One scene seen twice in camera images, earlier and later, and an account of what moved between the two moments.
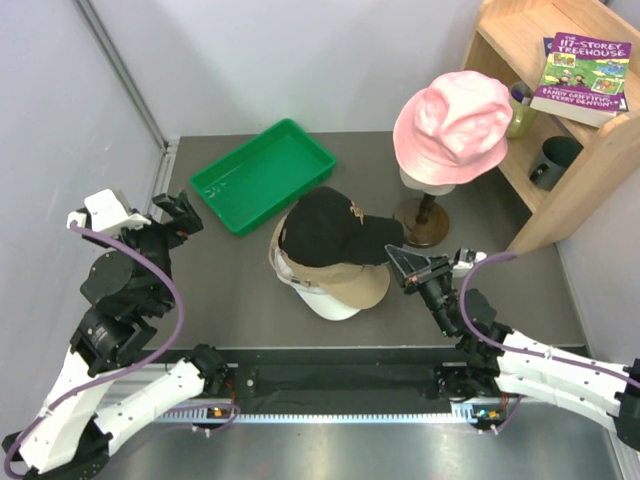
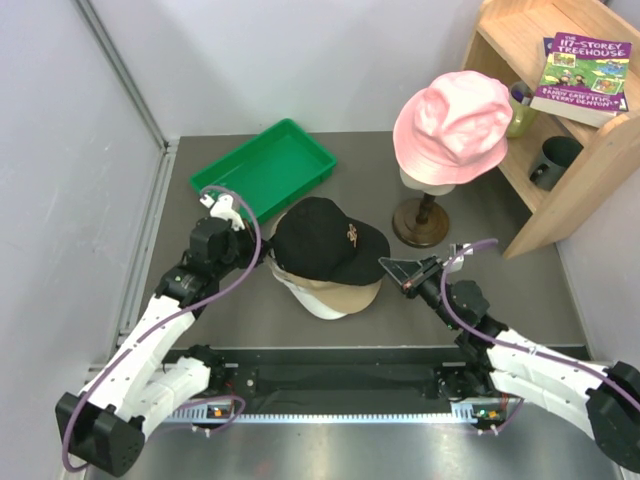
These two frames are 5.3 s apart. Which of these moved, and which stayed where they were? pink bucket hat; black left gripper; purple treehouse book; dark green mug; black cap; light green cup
Moved: black cap; black left gripper
Stayed: pink bucket hat; dark green mug; light green cup; purple treehouse book
